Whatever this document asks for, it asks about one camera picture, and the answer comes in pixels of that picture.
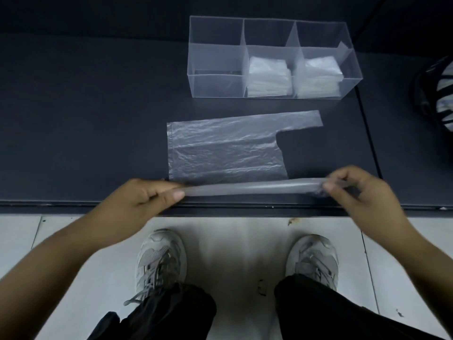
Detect stack of plastic bags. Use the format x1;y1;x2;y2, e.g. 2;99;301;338
295;55;344;99

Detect person's left hand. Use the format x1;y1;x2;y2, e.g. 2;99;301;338
95;178;186;245

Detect person's left forearm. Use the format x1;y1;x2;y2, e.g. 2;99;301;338
0;219;121;340

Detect black white striped tote bag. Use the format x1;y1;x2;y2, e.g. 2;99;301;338
410;54;453;133

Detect person's right grey shoe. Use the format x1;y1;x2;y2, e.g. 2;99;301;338
285;234;339;291

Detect clear three-compartment plastic box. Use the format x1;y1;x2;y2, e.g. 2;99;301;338
186;15;364;100

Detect black trousers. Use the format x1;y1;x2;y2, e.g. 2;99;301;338
86;274;446;340

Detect person's left grey shoe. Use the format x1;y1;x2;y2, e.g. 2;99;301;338
123;228;187;307

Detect person's right hand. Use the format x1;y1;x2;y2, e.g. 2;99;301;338
322;165;413;241

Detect person's grey shoe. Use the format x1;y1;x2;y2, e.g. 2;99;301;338
285;234;339;291
123;228;187;307

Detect person's right forearm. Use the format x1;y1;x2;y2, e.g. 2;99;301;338
386;221;453;333

